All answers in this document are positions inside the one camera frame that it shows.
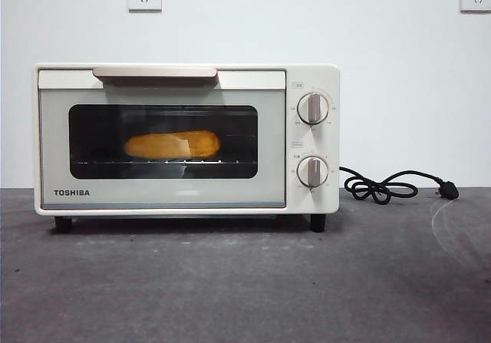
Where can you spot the white timer knob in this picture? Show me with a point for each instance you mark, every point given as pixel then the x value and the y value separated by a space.
pixel 314 171

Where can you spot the white temperature knob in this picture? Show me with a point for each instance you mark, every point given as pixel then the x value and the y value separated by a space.
pixel 314 108

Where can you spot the black oven foot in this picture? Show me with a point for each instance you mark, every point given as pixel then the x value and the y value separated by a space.
pixel 318 223
pixel 63 225

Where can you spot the white Toshiba toaster oven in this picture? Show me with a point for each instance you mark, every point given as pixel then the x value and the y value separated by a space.
pixel 310 139

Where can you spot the yellow corn cob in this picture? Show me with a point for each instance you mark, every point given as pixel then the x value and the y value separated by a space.
pixel 161 146

